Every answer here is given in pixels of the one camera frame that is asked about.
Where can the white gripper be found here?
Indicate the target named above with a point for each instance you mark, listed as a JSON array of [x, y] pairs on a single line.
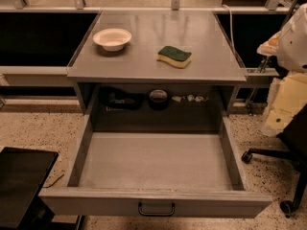
[[294, 48]]

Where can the green and yellow sponge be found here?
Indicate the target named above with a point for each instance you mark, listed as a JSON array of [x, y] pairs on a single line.
[[174, 57]]

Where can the grey open top drawer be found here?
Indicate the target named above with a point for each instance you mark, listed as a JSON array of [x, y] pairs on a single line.
[[110, 173]]

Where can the small white crumpled items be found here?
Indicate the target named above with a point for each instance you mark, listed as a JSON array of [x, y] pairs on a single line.
[[190, 98]]

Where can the black tape roll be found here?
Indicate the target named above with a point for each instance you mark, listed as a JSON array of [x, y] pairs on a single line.
[[158, 99]]

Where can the grey cabinet counter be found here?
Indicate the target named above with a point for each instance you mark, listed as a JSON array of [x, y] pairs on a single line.
[[212, 72]]

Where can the black bag in cabinet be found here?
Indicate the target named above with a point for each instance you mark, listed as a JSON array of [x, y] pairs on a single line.
[[119, 99]]

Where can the white bowl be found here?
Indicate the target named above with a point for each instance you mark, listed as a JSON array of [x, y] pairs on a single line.
[[112, 40]]

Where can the black monitor panel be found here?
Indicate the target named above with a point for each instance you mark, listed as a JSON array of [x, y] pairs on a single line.
[[22, 175]]

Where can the black drawer handle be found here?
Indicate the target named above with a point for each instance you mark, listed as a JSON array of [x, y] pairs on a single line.
[[156, 210]]

